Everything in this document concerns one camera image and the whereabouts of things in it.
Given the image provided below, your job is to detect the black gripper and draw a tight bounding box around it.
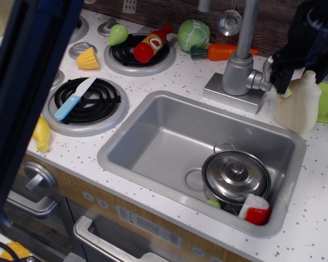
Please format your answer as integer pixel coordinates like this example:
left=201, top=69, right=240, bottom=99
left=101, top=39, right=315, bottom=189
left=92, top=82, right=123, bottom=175
left=271, top=1, right=328, bottom=94

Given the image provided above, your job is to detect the cream detergent bottle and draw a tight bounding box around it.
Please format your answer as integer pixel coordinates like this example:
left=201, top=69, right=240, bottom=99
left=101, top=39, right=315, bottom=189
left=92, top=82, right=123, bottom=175
left=273, top=70, right=322, bottom=135

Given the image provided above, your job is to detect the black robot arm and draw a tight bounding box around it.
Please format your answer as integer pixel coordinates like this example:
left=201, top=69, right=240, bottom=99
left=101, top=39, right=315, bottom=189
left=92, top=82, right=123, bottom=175
left=0, top=1, right=328, bottom=246

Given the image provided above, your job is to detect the silver sink basin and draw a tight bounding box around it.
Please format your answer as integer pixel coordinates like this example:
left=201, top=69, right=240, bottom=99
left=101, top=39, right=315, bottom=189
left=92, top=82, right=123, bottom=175
left=97, top=91, right=307, bottom=237

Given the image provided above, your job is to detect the silver faucet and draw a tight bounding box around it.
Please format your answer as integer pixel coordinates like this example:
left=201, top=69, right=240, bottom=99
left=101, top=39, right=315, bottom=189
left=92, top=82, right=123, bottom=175
left=203, top=0, right=273, bottom=114

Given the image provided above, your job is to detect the orange toy carrot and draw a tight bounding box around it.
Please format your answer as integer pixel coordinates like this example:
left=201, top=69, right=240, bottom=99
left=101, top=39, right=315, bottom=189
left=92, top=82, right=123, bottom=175
left=190, top=43, right=260, bottom=61

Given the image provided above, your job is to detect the hanging silver ladle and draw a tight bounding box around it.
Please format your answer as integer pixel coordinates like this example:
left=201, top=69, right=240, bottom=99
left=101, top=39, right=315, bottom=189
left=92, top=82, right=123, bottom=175
left=218, top=1, right=242, bottom=36

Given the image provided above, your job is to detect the green toy cabbage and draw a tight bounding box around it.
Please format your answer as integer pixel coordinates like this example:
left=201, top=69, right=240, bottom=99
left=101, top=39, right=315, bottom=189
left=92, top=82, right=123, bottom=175
left=177, top=19, right=210, bottom=52

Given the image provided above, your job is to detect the steel pot with lid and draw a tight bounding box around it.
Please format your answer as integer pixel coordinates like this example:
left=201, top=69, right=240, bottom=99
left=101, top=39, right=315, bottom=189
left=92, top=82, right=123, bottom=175
left=201, top=142, right=271, bottom=215

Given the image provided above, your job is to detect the red white cheese wedge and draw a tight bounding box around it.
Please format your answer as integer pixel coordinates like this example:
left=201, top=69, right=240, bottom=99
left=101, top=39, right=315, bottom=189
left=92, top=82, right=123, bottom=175
left=238, top=194, right=271, bottom=225

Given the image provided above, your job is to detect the small green toy piece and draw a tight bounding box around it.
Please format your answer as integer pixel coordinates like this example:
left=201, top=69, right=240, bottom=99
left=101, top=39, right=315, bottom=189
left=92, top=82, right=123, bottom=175
left=205, top=199, right=221, bottom=209

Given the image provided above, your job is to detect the red ketchup bottle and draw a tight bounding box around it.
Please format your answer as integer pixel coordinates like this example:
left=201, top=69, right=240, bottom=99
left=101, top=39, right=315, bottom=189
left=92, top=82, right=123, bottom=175
left=133, top=24, right=173, bottom=64

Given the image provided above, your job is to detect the back right stove burner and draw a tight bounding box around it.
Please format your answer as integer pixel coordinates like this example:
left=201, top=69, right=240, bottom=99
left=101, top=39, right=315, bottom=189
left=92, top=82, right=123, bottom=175
left=103, top=33, right=176, bottom=77

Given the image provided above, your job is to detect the stove burner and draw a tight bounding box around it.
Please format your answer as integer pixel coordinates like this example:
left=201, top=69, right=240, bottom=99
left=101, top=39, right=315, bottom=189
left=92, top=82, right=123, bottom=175
left=103, top=33, right=176, bottom=77
left=68, top=15, right=89, bottom=44
left=42, top=78, right=129, bottom=137

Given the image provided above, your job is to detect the hanging silver spatula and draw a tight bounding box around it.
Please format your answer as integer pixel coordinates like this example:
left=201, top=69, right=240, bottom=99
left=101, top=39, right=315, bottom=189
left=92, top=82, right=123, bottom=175
left=122, top=0, right=137, bottom=14

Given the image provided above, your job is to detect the green toy pear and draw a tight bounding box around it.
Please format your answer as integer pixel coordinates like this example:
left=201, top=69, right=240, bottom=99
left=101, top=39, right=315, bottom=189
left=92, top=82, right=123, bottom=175
left=108, top=24, right=128, bottom=46

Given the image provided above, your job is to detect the front right stove burner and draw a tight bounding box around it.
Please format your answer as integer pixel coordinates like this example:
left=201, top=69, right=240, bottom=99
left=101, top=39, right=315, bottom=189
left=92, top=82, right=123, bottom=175
left=42, top=78, right=129, bottom=137

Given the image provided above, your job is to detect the silver stove knob back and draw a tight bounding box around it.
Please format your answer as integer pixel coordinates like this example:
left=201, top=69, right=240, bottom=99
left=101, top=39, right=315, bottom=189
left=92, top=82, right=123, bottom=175
left=97, top=18, right=118, bottom=37

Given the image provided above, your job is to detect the silver stove knob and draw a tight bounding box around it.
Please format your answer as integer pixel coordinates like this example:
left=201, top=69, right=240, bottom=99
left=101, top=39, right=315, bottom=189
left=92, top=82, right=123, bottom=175
left=51, top=69, right=65, bottom=87
left=68, top=42, right=97, bottom=60
left=97, top=18, right=118, bottom=37

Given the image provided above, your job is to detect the yellow toy corn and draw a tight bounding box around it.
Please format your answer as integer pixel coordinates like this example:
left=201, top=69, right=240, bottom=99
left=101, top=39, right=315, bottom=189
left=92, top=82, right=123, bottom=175
left=76, top=47, right=100, bottom=69

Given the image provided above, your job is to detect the back left stove burner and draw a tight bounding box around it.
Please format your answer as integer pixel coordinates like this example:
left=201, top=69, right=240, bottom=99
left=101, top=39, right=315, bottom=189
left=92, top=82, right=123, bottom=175
left=68, top=15, right=89, bottom=44

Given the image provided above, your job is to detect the silver stove knob upper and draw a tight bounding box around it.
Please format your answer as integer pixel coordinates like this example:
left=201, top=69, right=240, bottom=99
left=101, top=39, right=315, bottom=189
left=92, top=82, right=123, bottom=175
left=68, top=42, right=97, bottom=60

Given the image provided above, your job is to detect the silver stove knob middle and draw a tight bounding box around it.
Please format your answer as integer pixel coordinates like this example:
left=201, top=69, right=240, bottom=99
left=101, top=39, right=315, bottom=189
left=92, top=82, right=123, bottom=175
left=51, top=69, right=65, bottom=87

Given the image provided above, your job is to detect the yellow toy banana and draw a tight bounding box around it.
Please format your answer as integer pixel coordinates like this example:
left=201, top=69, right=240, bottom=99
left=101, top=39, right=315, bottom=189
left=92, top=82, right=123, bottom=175
left=33, top=116, right=50, bottom=152

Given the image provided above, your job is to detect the silver oven dial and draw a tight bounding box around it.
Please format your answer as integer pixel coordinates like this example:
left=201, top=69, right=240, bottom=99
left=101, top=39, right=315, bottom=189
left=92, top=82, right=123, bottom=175
left=23, top=161, right=57, bottom=192

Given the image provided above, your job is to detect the yellow object bottom left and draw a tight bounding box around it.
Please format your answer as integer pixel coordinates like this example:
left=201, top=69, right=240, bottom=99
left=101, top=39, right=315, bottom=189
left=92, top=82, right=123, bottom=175
left=0, top=242, right=31, bottom=261

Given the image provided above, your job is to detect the grey hanging utensil handle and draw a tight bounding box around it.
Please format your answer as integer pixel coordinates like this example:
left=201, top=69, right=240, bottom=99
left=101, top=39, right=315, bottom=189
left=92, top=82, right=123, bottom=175
left=198, top=0, right=211, bottom=13

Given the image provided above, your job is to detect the blue handled toy knife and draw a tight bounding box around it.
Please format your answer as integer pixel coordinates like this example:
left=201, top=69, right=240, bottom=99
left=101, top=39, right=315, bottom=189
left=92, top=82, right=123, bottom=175
left=54, top=76, right=97, bottom=121

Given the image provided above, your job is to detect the silver dishwasher handle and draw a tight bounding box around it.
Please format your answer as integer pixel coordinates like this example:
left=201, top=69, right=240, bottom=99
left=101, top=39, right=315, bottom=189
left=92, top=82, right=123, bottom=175
left=73, top=216, right=166, bottom=261

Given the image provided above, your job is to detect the silver oven door handle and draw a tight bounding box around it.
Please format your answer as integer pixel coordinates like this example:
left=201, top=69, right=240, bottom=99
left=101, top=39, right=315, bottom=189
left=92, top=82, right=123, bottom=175
left=7, top=190, right=58, bottom=219

